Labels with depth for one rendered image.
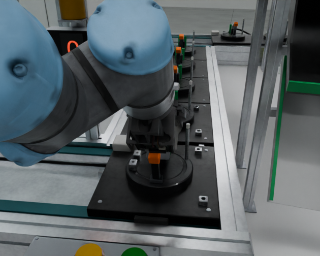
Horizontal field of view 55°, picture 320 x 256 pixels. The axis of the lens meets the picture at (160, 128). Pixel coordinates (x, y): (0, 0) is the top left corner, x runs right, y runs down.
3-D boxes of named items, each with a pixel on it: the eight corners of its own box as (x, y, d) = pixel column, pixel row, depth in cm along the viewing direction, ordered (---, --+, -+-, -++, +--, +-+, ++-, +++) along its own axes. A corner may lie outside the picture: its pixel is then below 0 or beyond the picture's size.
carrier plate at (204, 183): (219, 227, 54) (220, 218, 53) (87, 216, 57) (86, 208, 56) (213, 153, 75) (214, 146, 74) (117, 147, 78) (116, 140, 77)
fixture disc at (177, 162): (192, 197, 58) (192, 189, 57) (119, 192, 60) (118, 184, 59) (193, 156, 70) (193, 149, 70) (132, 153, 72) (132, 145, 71)
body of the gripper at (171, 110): (130, 152, 51) (114, 129, 40) (135, 104, 54) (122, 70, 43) (176, 155, 51) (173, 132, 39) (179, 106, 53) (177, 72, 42)
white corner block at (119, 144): (131, 159, 73) (130, 144, 71) (113, 157, 74) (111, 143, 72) (135, 148, 77) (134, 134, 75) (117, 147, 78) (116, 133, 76)
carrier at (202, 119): (213, 150, 77) (217, 103, 71) (118, 144, 79) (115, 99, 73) (210, 109, 98) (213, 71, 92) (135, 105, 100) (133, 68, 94)
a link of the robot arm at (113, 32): (59, 17, 27) (139, -30, 28) (94, 76, 38) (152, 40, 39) (104, 82, 25) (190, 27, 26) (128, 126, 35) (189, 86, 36)
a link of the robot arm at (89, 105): (-67, 91, 23) (61, 16, 24) (-2, 111, 34) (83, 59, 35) (-9, 180, 23) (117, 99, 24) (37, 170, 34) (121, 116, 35)
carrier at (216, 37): (256, 47, 169) (260, 23, 163) (212, 45, 171) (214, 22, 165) (250, 37, 190) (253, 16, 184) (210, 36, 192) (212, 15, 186)
